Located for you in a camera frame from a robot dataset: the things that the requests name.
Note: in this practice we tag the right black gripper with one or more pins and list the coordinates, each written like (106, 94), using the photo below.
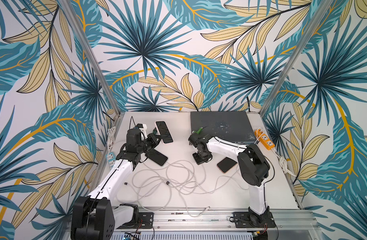
(194, 139)

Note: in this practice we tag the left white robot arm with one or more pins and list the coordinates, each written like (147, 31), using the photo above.
(93, 217)

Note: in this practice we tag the black phone light case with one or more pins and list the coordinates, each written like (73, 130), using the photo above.
(157, 157)

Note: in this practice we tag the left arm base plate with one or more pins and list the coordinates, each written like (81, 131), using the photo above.
(141, 220)

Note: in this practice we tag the aluminium mounting rail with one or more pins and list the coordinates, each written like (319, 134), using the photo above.
(225, 220)

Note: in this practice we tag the orange power strip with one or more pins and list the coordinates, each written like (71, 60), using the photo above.
(264, 139)

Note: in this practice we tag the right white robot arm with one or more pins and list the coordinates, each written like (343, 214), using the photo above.
(253, 165)

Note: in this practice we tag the dark phone pink case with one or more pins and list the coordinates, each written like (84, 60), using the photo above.
(226, 164)

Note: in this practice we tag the teal power strip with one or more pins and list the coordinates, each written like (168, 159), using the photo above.
(111, 157)

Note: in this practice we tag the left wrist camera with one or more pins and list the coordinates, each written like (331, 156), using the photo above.
(143, 129)

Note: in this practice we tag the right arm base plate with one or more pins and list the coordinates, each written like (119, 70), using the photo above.
(251, 220)

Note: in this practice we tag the green plastic handle piece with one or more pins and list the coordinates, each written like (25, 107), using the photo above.
(198, 131)

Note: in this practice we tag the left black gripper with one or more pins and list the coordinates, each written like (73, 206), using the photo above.
(153, 139)

